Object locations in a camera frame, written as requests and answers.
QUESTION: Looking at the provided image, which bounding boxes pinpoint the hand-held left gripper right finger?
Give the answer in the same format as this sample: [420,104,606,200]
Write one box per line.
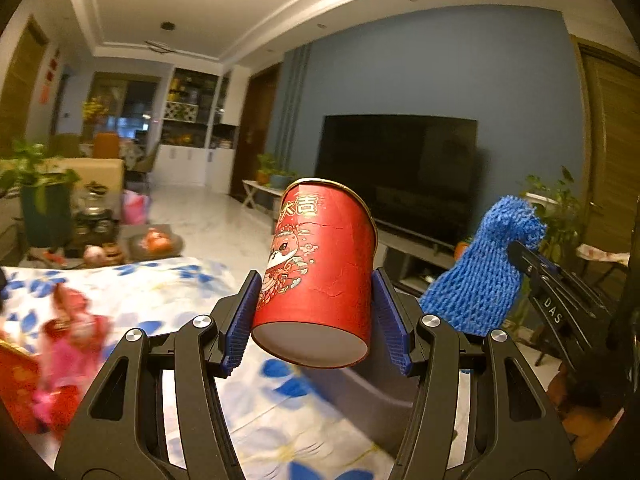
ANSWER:
[371,267,576,480]

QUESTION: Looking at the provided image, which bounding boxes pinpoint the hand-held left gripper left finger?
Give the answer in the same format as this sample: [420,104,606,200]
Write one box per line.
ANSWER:
[54,270,263,480]

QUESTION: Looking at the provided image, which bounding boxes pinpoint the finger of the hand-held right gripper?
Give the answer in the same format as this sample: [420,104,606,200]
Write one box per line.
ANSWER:
[506,239,561,283]

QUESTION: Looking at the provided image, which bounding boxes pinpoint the blue foam fruit net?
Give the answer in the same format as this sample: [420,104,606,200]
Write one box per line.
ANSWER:
[419,194,547,337]

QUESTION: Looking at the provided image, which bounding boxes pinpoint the red printed paper cup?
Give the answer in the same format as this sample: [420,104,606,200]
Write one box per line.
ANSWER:
[250,177,378,370]

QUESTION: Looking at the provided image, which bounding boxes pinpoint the grey trash bin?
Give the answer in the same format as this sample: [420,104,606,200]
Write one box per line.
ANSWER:
[295,359,431,458]

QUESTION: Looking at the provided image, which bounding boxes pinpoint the person's right hand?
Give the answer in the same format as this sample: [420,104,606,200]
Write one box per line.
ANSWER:
[547,367,626,463]

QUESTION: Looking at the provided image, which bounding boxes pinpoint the leafy green houseplant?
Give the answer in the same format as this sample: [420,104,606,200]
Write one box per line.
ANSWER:
[520,166,587,263]

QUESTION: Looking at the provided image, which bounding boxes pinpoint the grey television cabinet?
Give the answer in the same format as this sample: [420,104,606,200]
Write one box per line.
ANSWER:
[374,220,473,303]

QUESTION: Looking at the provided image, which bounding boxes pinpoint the blue floral tablecloth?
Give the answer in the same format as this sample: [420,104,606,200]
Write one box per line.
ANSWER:
[0,256,473,480]

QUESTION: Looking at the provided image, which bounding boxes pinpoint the plate of oranges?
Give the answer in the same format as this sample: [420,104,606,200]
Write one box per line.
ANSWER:
[129,227,185,261]

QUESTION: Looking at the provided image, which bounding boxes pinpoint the slatted wooden door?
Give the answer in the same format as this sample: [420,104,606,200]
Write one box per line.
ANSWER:
[570,35,640,256]

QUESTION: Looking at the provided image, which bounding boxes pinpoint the white folding bench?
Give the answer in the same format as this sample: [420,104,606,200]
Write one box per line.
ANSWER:
[242,179,282,214]

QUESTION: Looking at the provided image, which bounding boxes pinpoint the black flat television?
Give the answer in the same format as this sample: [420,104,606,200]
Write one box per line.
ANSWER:
[315,115,478,247]

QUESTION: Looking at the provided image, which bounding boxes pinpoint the small potted plants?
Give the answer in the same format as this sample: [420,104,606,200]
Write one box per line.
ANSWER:
[256,153,297,190]

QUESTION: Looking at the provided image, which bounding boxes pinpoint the pink bag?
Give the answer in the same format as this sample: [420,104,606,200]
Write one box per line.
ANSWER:
[121,190,152,226]

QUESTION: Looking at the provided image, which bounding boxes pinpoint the white display cabinet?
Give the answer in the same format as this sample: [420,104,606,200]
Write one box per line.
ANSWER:
[152,65,238,193]

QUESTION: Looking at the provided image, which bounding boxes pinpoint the pink and red wrapper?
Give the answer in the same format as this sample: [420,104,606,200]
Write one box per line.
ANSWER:
[30,282,115,431]

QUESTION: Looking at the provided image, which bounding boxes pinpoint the glass tea set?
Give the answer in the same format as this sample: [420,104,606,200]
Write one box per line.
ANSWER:
[74,181,122,241]

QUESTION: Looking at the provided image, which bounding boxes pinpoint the dark brown door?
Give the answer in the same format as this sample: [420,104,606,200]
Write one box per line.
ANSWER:
[238,66,281,196]

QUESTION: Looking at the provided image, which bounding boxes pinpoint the yellow sofa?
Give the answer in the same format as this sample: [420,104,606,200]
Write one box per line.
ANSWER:
[59,157,126,196]

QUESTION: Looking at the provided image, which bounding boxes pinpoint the orange chair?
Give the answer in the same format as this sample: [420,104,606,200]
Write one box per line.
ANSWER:
[93,132,121,161]

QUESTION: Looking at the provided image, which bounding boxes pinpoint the red packet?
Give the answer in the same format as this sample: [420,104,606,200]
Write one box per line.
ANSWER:
[0,340,43,433]

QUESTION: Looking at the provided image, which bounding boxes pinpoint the plant in dark green pot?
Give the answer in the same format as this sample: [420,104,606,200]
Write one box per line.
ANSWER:
[0,140,82,250]

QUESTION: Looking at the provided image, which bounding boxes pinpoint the yellow flower bouquet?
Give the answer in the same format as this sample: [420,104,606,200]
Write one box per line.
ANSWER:
[82,96,109,124]

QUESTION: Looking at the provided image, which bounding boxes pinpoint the light wooden door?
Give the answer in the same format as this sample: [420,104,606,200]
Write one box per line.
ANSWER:
[0,15,51,145]

